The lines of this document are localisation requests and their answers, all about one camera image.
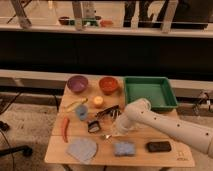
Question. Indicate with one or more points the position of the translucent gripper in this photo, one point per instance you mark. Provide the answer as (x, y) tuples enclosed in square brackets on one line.
[(115, 133)]

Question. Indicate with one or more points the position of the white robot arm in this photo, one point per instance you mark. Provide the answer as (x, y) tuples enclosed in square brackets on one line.
[(139, 111)]

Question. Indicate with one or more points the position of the small metal cup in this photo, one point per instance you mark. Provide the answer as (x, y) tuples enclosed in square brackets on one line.
[(115, 114)]

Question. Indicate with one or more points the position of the small blue cup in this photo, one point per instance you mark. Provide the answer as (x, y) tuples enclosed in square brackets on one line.
[(82, 112)]

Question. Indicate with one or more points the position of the blue sponge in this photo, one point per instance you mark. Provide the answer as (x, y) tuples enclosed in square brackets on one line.
[(124, 148)]

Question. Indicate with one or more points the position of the black binder clip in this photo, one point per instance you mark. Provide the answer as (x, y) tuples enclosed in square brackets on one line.
[(94, 126)]

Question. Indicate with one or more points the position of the wooden table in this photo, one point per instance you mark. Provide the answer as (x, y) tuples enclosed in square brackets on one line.
[(179, 156)]

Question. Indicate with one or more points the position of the yellow round fruit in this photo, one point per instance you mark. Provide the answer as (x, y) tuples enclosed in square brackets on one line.
[(98, 101)]

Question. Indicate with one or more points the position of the grey-blue cloth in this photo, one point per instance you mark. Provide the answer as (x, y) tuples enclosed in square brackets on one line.
[(82, 149)]

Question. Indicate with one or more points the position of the black rectangular block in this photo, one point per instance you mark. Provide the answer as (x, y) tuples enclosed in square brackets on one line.
[(161, 146)]

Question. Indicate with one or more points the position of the orange bowl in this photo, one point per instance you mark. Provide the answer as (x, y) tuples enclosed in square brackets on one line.
[(108, 85)]

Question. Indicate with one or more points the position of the red chili pepper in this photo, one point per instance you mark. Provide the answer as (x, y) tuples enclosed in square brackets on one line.
[(64, 126)]

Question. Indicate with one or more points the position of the green plastic tray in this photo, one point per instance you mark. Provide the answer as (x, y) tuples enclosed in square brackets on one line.
[(157, 90)]

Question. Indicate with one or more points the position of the purple bowl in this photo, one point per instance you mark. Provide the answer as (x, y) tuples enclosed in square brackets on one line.
[(77, 83)]

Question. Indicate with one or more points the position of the person in background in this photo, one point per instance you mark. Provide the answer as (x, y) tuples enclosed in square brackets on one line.
[(143, 19)]

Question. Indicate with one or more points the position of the dark bowl on far counter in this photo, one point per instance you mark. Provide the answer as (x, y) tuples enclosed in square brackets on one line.
[(64, 20)]

